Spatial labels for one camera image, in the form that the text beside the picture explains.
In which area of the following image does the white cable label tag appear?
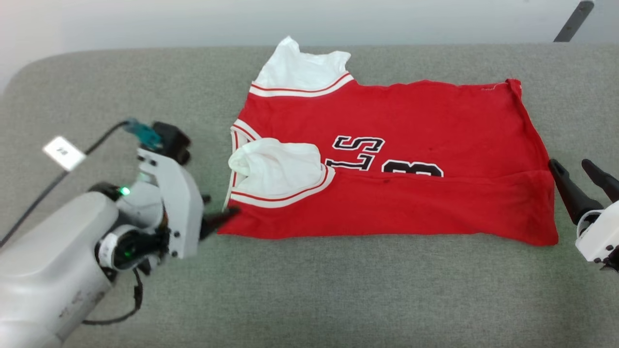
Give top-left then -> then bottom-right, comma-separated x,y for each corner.
43,136 -> 87,171

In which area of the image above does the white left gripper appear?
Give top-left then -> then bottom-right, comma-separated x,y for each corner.
97,147 -> 241,275

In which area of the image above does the teal left camera cable plug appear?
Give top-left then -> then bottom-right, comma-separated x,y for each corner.
123,118 -> 162,149

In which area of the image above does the dark grey metal bracket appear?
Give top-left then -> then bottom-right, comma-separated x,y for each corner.
554,1 -> 594,43

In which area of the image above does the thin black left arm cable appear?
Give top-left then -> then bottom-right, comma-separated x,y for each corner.
0,121 -> 133,247

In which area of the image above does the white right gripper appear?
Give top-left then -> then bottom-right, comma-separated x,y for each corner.
549,159 -> 619,271

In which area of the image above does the red and white jersey shirt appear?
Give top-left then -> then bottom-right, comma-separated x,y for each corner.
218,36 -> 559,246

